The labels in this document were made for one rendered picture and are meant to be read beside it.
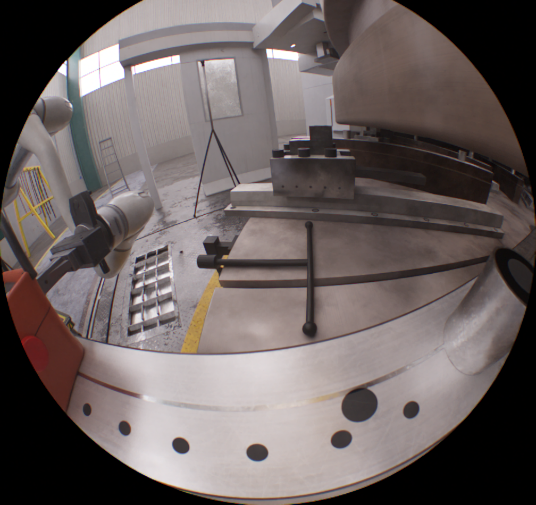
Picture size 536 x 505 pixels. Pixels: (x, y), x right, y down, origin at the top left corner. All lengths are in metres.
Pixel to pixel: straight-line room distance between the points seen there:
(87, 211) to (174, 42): 2.89
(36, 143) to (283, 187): 1.07
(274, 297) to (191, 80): 2.88
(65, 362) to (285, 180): 1.04
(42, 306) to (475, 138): 0.52
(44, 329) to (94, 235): 0.17
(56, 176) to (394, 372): 0.71
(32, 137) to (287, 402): 0.73
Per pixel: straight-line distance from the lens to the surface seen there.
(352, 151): 2.03
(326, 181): 1.00
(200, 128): 2.91
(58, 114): 0.85
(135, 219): 0.46
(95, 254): 0.34
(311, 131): 1.08
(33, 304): 0.25
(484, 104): 0.30
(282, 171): 1.02
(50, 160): 0.62
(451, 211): 1.39
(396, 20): 0.46
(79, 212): 0.41
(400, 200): 1.20
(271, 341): 0.60
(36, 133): 0.67
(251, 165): 3.15
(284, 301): 0.68
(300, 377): 0.17
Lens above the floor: 0.85
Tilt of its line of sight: 33 degrees down
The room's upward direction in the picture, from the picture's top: 8 degrees counter-clockwise
